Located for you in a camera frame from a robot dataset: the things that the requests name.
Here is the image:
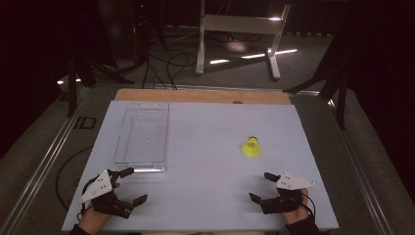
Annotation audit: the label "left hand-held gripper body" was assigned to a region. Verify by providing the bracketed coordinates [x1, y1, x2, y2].
[79, 168, 135, 219]

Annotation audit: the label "clear plastic container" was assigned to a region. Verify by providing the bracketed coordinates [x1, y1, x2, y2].
[113, 101, 170, 173]

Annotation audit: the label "person's left hand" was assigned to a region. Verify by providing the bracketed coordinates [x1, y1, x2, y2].
[77, 182, 121, 235]

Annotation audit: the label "metal floor rail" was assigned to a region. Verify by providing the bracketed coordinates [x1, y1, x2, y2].
[329, 97, 395, 235]
[0, 87, 89, 235]

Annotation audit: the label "yellow shuttlecock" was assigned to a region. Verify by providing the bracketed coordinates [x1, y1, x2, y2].
[241, 136, 262, 159]

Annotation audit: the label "black floor cables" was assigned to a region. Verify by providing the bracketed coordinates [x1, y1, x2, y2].
[141, 48, 199, 91]

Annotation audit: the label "thin black floor cable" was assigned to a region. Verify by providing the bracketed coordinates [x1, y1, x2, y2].
[55, 145, 94, 212]

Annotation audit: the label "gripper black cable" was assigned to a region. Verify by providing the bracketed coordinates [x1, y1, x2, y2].
[300, 192, 317, 218]
[76, 175, 99, 223]

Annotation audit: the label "black stand legs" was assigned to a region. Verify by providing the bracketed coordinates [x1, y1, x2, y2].
[283, 32, 351, 131]

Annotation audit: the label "person's right hand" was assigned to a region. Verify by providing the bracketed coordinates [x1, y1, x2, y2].
[282, 188, 310, 226]

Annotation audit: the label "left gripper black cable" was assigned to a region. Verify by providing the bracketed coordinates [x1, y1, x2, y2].
[76, 175, 99, 223]

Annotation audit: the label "white metal stand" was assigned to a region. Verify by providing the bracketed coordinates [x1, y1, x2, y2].
[195, 0, 292, 81]

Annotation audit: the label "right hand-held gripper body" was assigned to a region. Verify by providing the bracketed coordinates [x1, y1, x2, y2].
[259, 171, 317, 215]

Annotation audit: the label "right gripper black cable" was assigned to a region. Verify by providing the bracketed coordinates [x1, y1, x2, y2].
[300, 192, 317, 218]

